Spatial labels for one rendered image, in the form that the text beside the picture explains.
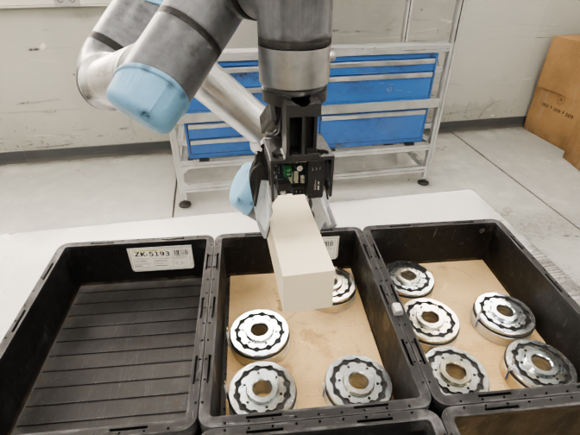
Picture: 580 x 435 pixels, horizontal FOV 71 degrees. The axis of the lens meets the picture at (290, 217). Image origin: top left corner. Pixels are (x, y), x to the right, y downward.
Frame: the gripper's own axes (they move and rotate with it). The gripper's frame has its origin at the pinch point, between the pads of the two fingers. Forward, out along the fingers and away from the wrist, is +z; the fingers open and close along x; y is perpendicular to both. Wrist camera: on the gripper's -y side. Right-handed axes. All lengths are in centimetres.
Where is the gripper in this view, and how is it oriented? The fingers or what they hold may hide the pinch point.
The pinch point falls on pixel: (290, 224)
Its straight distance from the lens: 57.0
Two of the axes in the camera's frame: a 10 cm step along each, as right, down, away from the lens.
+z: 0.0, 8.2, 5.7
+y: 1.8, 5.6, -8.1
